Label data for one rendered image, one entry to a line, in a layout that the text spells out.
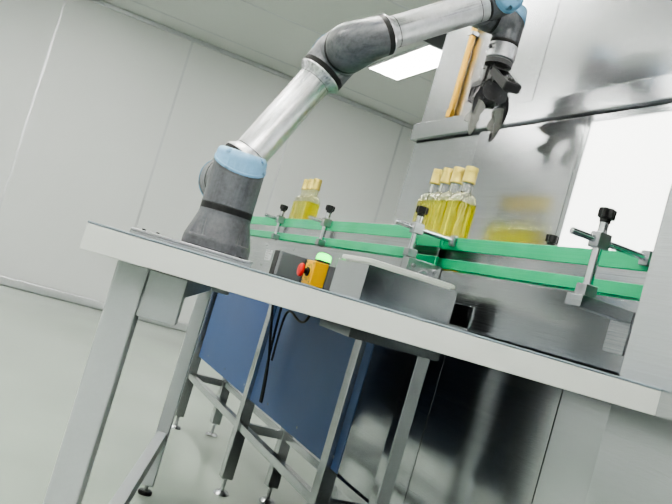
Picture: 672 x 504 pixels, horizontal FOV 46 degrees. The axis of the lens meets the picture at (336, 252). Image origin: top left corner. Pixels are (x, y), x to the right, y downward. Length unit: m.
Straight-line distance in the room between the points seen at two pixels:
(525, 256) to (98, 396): 0.98
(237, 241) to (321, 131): 6.53
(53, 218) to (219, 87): 2.00
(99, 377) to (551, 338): 0.85
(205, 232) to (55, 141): 6.02
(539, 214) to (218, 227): 0.79
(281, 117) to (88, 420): 1.05
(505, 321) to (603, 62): 0.74
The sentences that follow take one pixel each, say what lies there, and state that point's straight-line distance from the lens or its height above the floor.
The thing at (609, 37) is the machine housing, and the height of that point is 1.54.
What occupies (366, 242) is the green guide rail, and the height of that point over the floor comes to 0.91.
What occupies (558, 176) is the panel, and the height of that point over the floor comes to 1.17.
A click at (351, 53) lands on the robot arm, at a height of 1.29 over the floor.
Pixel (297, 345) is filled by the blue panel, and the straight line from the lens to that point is 2.43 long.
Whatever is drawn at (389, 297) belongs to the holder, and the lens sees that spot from 1.65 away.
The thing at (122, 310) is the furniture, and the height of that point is 0.65.
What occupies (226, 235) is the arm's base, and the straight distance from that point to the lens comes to 1.69.
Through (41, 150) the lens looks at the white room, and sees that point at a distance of 7.66.
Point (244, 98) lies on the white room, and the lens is 7.99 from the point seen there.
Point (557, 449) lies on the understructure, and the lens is 1.79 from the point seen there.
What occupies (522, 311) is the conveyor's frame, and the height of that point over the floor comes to 0.82.
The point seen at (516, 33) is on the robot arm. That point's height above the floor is 1.53.
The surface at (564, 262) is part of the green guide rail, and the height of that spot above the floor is 0.93.
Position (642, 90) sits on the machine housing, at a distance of 1.89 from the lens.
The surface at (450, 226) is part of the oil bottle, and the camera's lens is 2.02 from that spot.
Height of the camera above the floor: 0.75
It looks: 3 degrees up
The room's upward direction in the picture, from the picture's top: 16 degrees clockwise
